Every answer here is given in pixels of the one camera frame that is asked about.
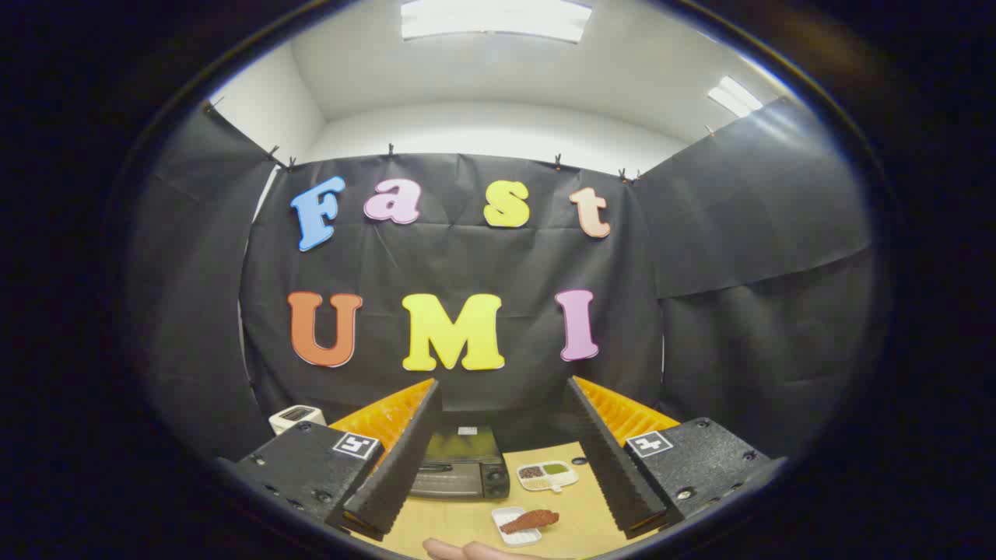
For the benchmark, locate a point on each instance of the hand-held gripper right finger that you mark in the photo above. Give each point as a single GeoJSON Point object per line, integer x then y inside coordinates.
{"type": "Point", "coordinates": [611, 459]}

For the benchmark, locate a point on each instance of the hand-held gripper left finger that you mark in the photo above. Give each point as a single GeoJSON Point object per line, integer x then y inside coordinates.
{"type": "Point", "coordinates": [401, 459]}

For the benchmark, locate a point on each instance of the black toaster oven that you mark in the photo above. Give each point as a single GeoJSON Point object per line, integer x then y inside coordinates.
{"type": "Point", "coordinates": [465, 469]}

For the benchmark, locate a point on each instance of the red raw steak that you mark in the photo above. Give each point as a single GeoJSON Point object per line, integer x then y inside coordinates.
{"type": "Point", "coordinates": [531, 520]}

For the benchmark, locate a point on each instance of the white bread toaster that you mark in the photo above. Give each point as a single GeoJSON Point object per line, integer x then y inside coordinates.
{"type": "Point", "coordinates": [296, 420]}

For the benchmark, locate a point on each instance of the white divided condiment dish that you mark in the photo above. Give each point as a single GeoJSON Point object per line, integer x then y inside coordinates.
{"type": "Point", "coordinates": [548, 474]}

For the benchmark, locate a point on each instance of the white rectangular tray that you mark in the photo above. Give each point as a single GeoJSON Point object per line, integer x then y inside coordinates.
{"type": "Point", "coordinates": [510, 538]}

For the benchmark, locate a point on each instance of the narrow ceiling light panel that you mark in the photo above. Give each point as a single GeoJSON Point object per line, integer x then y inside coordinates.
{"type": "Point", "coordinates": [735, 97]}

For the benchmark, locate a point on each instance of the wide ceiling light panel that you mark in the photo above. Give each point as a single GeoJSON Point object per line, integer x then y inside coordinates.
{"type": "Point", "coordinates": [498, 17]}

